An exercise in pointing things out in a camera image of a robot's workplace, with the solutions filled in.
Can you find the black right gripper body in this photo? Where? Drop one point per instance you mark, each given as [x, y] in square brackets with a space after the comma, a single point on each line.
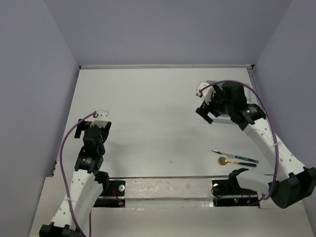
[218, 104]

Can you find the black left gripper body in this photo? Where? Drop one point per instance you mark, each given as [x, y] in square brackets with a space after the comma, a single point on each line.
[104, 133]

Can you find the small silver knife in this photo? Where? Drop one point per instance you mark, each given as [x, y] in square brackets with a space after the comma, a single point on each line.
[235, 156]

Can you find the gold utensil teal handle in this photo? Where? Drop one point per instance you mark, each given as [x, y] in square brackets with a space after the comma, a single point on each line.
[224, 161]

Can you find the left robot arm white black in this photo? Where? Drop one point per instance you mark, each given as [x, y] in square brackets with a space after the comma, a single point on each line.
[87, 184]

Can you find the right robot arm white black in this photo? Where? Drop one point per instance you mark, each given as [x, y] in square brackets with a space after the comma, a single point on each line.
[291, 181]

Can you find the white compartment tray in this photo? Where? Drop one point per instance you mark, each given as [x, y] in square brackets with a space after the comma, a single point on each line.
[222, 118]

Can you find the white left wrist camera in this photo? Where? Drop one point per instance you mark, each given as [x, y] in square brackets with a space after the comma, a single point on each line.
[101, 119]

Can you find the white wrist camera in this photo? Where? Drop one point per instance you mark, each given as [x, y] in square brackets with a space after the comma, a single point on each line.
[101, 119]
[205, 90]

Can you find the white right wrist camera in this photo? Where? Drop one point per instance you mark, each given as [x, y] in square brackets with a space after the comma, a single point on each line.
[205, 90]

